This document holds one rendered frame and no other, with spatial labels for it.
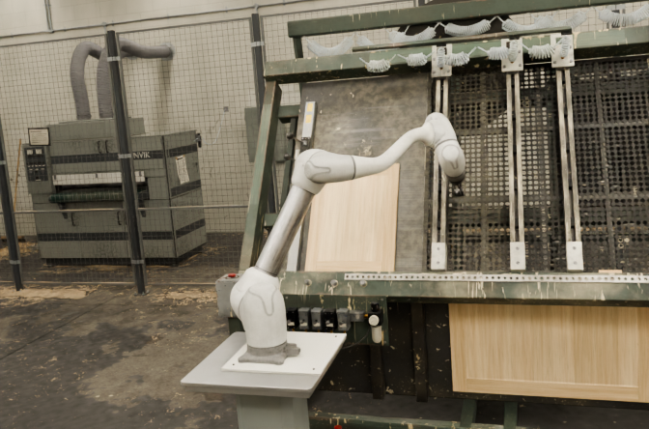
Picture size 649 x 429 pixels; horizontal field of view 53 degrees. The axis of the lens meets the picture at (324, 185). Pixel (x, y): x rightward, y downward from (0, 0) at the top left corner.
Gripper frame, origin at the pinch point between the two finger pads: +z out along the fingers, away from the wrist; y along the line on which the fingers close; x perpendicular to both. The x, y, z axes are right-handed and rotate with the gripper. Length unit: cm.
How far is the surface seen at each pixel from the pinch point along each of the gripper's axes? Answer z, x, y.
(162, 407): 76, 177, -99
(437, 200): 2.0, 10.3, -3.2
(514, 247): 0.8, -23.8, -27.1
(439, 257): 1.0, 8.6, -31.6
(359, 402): 94, 64, -87
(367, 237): 6.7, 44.2, -19.7
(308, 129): 4, 80, 40
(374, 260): 7, 40, -31
